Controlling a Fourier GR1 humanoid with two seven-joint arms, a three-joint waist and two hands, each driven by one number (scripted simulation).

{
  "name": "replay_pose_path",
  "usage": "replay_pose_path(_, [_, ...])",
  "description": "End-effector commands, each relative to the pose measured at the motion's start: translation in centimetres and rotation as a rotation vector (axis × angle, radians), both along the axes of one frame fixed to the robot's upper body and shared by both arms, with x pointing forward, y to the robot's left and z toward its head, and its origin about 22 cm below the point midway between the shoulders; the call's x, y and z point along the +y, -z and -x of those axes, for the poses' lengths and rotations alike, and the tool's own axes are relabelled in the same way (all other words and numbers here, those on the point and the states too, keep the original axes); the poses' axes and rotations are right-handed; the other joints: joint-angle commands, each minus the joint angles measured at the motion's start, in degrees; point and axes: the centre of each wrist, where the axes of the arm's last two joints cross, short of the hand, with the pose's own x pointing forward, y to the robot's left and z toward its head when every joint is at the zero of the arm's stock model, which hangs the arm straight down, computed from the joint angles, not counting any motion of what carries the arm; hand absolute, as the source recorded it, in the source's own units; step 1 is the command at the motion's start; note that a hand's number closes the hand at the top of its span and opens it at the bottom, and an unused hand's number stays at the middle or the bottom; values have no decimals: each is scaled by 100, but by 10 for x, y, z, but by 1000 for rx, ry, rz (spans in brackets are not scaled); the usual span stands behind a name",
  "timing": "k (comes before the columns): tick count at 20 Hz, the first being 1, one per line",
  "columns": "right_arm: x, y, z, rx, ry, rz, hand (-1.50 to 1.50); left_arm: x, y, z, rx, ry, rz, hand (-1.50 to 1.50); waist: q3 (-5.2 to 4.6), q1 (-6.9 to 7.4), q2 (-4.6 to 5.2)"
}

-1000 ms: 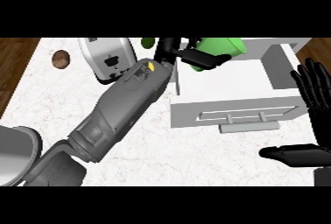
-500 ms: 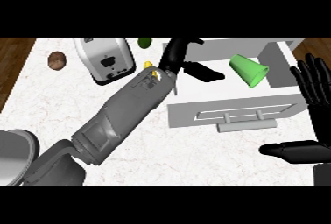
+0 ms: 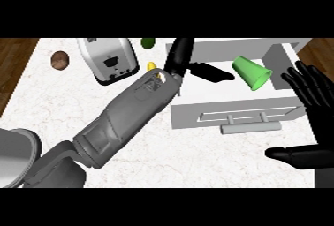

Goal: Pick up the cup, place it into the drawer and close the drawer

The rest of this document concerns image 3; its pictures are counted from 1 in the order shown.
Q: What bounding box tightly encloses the grey round object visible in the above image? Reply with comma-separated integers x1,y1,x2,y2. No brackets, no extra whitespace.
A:
0,127,43,189

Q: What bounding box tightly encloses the brown potato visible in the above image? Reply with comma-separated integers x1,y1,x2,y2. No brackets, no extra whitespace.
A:
51,50,71,72

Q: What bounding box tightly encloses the dark green vegetable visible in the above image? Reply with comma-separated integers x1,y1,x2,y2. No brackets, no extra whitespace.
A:
139,37,157,49

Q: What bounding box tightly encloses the white open drawer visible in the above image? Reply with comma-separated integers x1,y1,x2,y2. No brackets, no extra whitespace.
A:
164,37,314,108

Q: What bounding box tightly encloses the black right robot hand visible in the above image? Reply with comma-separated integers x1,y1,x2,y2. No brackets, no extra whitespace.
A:
263,60,334,170

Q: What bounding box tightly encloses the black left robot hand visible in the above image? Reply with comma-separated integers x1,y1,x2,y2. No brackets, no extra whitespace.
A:
163,37,237,84

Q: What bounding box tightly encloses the silver black toaster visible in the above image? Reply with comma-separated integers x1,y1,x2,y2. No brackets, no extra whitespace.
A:
76,37,141,87

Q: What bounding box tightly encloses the white drawer front with handle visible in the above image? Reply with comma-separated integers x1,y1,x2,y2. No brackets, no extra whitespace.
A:
170,96,306,135

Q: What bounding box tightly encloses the green cup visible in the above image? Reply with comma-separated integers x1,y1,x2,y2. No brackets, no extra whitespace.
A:
231,56,274,92

